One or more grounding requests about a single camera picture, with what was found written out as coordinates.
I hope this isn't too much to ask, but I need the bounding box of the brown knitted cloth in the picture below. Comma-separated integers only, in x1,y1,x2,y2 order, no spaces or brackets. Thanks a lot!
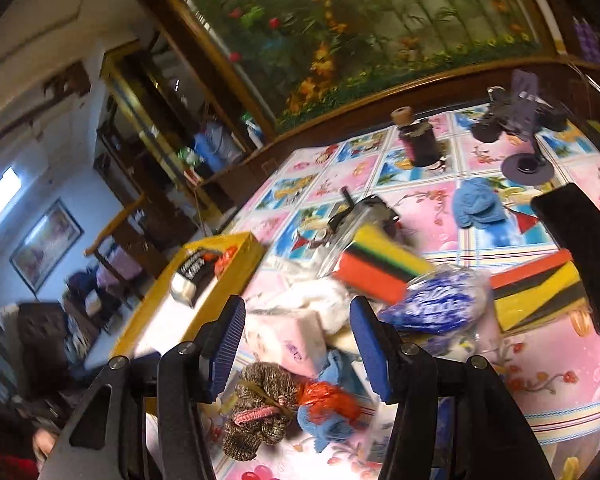
223,360,301,462

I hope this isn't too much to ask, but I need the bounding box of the dark metal gadget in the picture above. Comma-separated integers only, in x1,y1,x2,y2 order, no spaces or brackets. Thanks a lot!
325,187,401,241

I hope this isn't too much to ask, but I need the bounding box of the framed wall painting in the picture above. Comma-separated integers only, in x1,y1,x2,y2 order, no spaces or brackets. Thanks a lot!
10,199,84,294

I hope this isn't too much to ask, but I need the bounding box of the dark wooden sofa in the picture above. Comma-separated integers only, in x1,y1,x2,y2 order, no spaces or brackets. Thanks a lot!
17,301,81,396

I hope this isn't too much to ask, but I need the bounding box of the wooden display cabinet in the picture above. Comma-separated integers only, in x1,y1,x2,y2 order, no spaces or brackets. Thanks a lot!
94,40,276,241

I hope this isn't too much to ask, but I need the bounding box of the white pack with black label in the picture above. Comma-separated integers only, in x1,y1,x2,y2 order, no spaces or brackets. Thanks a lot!
170,247,218,308

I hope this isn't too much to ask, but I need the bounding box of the white bottle with green top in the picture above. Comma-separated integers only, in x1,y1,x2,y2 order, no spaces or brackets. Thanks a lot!
242,112,266,149

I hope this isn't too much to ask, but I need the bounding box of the black phone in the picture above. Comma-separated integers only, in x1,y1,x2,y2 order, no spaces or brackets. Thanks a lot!
530,182,600,336

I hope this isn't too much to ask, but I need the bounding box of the light blue towel cloth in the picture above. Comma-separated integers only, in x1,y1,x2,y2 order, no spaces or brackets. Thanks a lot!
452,176,510,230

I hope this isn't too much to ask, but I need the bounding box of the black camera device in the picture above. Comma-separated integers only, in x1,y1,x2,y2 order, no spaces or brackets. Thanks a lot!
471,86,568,144

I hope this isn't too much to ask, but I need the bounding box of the white tissue pack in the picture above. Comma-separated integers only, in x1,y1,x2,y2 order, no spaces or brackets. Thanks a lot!
244,307,331,378

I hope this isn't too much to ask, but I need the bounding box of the white fluffy cloth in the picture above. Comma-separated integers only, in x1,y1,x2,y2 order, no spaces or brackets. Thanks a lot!
257,276,352,322

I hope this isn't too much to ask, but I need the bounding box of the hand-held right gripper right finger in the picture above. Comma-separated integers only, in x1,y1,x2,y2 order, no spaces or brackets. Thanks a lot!
349,295,556,480

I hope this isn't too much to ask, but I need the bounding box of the side table with pink cloth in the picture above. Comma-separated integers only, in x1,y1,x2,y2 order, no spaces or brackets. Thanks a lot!
95,247,143,286

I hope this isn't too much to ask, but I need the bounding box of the wooden chair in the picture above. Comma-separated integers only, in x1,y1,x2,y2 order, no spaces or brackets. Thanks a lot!
84,195,153,291

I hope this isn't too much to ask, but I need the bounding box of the yellow cardboard box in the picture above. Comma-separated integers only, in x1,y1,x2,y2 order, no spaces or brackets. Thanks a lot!
109,231,267,416

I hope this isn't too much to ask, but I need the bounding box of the rainbow striped cloth pack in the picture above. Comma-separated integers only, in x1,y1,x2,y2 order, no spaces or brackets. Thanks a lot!
490,250,591,336
330,225,433,306

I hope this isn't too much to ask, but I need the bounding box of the blue white patterned bag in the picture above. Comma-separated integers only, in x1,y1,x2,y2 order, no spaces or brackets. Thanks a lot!
380,265,491,336

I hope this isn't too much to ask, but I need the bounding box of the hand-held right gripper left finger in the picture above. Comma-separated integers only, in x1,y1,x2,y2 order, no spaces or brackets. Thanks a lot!
37,294,247,480

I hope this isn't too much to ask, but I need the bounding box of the blue thermos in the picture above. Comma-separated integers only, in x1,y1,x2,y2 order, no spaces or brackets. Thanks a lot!
195,132,217,171

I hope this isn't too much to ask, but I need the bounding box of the dark jar with cork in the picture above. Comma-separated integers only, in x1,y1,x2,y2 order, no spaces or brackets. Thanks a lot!
391,106,442,168

